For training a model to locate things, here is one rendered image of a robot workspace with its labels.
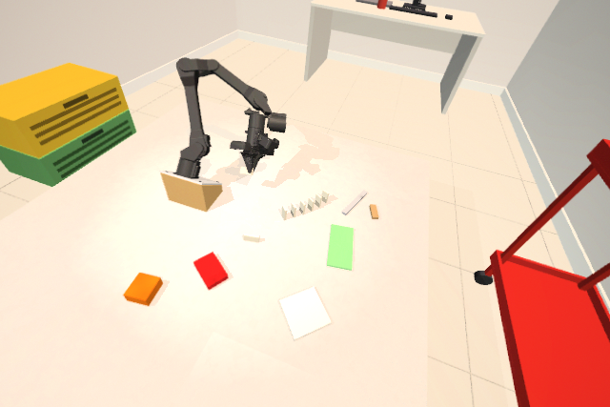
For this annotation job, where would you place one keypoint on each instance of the light green flat rectangular block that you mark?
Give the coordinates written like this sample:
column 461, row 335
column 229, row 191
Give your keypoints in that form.
column 340, row 253

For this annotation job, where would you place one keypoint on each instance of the red flat block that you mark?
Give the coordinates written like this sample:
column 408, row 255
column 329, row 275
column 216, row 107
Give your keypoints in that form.
column 210, row 270

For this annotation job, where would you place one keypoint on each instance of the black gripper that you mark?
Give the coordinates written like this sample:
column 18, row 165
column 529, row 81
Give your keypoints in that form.
column 252, row 153

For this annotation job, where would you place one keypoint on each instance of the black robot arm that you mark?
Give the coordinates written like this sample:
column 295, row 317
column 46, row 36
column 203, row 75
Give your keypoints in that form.
column 200, row 143

